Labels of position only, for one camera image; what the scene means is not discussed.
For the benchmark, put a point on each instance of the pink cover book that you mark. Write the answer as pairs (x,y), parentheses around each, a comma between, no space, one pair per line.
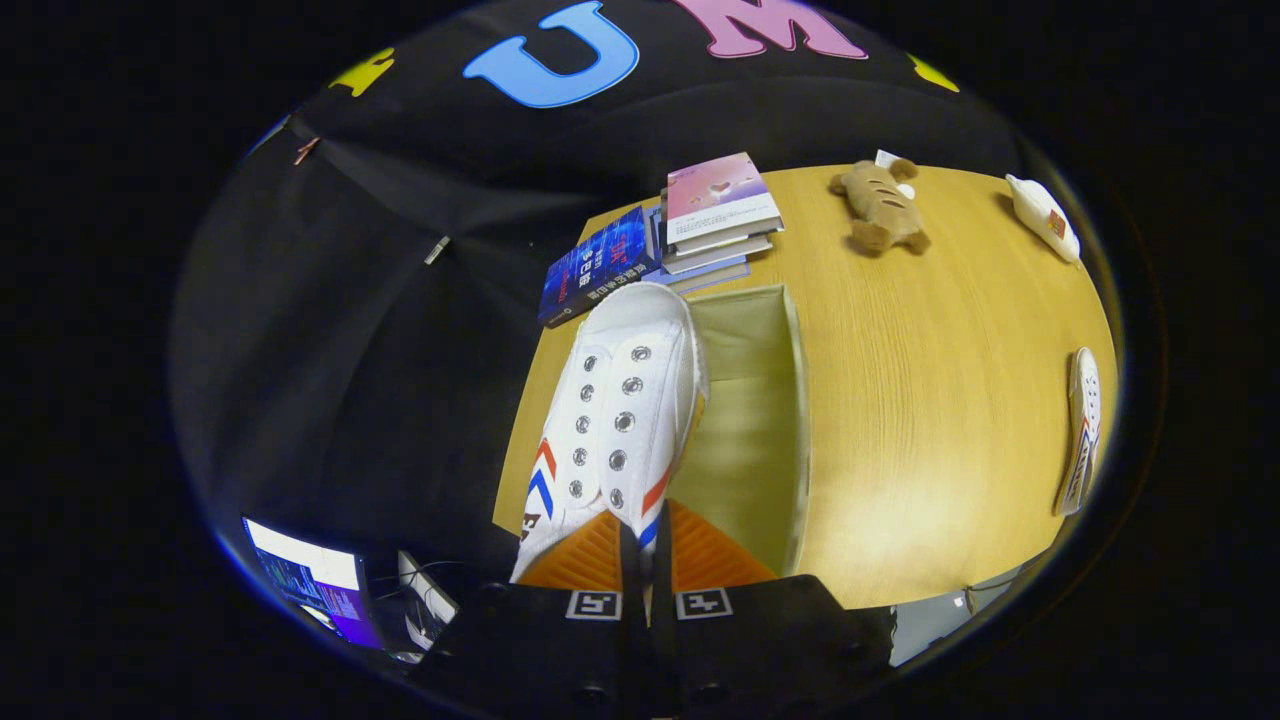
(715,190)

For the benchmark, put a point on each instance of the brown plush toy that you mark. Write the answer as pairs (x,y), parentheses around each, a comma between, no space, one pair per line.
(880,205)

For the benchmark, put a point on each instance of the white plush toy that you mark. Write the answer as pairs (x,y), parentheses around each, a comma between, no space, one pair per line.
(1040,215)

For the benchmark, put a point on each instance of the pale fabric storage box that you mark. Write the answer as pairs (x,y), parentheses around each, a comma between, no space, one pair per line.
(750,430)

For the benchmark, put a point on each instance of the grey book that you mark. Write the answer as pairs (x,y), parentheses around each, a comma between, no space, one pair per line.
(720,255)

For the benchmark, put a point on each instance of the black backdrop cloth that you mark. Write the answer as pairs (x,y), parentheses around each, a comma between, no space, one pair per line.
(350,350)

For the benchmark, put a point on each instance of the computer monitor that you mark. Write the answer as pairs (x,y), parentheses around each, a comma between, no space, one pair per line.
(310,580)

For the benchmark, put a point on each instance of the white striped canvas shoe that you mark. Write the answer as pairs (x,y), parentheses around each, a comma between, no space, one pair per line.
(620,400)
(1085,420)

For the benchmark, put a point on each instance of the silver clip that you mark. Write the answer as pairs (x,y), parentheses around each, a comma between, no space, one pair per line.
(437,250)

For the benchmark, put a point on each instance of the pale blue book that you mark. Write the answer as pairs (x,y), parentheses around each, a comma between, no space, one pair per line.
(710,278)

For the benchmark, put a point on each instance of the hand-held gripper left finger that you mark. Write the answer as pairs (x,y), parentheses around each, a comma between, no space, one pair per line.
(540,640)

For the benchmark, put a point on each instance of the dark blue cover book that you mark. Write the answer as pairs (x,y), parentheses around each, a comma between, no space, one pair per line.
(595,265)

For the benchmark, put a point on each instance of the red clip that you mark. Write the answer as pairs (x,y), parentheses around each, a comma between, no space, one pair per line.
(306,151)

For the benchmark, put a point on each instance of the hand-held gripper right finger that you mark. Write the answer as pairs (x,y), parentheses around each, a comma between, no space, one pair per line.
(760,640)

